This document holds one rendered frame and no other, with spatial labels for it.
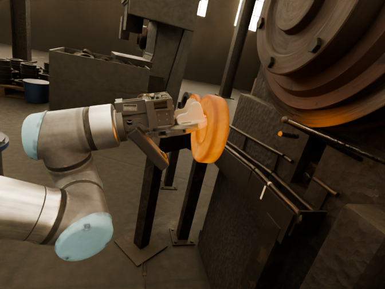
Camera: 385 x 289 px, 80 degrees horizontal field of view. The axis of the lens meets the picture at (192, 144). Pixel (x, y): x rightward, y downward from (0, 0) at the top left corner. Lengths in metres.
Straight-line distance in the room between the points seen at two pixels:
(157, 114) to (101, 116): 0.11
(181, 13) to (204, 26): 7.79
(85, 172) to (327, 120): 0.50
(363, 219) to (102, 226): 0.42
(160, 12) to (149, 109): 2.64
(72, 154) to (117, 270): 0.84
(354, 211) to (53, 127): 0.54
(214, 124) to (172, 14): 2.70
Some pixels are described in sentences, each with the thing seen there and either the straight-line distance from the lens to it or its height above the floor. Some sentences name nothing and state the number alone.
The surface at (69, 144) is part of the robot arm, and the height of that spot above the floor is 0.77.
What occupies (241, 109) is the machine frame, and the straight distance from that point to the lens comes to 1.01.
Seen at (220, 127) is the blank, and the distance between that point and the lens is 0.47.
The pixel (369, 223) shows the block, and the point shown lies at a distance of 0.46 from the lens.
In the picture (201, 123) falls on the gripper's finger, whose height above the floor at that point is 0.84.
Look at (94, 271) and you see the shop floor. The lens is 1.26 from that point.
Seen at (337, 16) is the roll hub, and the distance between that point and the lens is 0.46.
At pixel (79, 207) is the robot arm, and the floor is 0.71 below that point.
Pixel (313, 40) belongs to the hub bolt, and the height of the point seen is 1.04.
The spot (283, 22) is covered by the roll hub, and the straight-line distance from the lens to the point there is 0.55.
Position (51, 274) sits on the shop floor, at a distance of 1.28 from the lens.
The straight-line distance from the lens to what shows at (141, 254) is 1.31.
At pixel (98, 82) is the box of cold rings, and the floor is 0.50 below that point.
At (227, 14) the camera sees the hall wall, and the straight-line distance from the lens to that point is 11.29.
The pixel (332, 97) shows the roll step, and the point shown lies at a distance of 0.50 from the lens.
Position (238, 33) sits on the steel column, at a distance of 7.61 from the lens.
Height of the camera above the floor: 0.97
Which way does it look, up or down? 20 degrees down
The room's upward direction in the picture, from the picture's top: 13 degrees clockwise
